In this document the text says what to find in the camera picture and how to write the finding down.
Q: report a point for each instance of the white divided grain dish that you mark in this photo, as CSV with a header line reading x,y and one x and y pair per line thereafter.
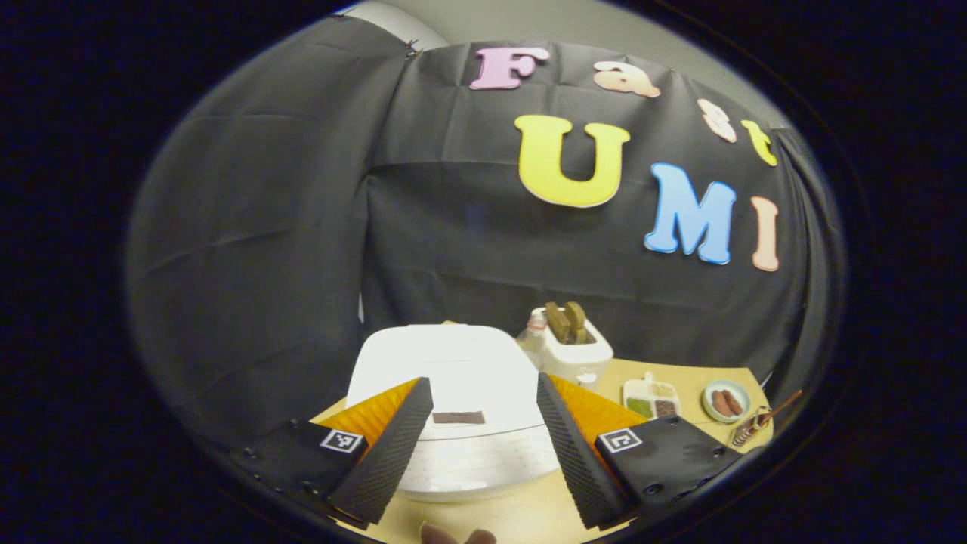
x,y
650,389

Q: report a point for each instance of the brown toast slice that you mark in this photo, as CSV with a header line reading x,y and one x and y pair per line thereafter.
x,y
557,321
577,319

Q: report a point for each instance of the white toaster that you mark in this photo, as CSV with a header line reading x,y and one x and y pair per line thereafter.
x,y
583,364

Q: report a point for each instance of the black backdrop cloth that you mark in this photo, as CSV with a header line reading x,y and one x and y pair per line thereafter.
x,y
264,227

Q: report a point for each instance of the light green plate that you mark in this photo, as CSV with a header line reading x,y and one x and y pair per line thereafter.
x,y
709,412

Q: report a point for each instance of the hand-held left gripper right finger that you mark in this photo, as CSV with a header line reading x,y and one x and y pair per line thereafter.
x,y
570,453

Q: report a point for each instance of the brown wooden spoon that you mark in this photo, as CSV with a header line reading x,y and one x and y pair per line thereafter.
x,y
782,404

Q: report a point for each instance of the brown meat piece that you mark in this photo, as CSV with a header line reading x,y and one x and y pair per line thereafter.
x,y
733,402
721,404

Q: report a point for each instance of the clear bottle with red label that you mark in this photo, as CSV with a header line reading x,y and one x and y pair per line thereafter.
x,y
532,338

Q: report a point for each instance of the white rice cooker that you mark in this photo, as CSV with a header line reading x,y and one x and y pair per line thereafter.
x,y
453,363

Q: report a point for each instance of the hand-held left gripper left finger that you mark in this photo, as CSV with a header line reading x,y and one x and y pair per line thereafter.
x,y
389,453

